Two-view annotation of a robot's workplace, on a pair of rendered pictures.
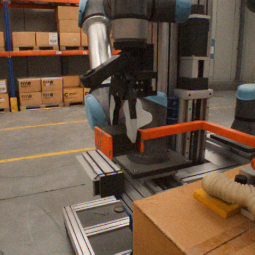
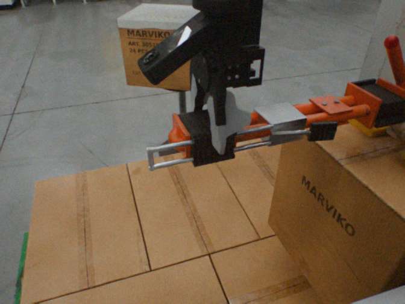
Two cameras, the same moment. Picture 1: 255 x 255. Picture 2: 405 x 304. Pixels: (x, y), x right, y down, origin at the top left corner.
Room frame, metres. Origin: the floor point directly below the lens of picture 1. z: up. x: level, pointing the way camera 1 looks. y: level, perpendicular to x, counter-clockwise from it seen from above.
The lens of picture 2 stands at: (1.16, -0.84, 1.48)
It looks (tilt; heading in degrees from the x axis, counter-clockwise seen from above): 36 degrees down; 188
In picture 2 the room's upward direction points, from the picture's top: straight up
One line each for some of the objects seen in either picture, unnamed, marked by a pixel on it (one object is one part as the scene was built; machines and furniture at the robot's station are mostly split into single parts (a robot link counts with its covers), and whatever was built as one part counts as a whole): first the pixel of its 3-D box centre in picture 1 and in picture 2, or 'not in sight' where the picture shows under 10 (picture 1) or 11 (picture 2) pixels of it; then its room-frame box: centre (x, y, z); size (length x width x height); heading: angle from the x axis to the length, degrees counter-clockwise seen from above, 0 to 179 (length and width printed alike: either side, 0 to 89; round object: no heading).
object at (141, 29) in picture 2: not in sight; (179, 46); (-0.81, -1.26, 0.82); 0.60 x 0.40 x 0.40; 85
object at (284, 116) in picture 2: not in sight; (278, 123); (0.67, -0.78, 1.19); 0.07 x 0.07 x 0.04; 28
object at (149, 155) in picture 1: (148, 142); not in sight; (0.82, -0.07, 1.09); 0.15 x 0.15 x 0.10
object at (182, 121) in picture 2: not in sight; (204, 133); (0.73, -0.90, 1.20); 0.08 x 0.07 x 0.05; 118
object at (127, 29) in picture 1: (128, 32); not in sight; (0.56, 0.00, 1.42); 0.08 x 0.08 x 0.05
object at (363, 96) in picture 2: not in sight; (375, 102); (0.57, -0.59, 1.20); 0.10 x 0.08 x 0.06; 28
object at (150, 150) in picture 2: not in sight; (248, 143); (0.75, -0.83, 1.20); 0.31 x 0.03 x 0.05; 118
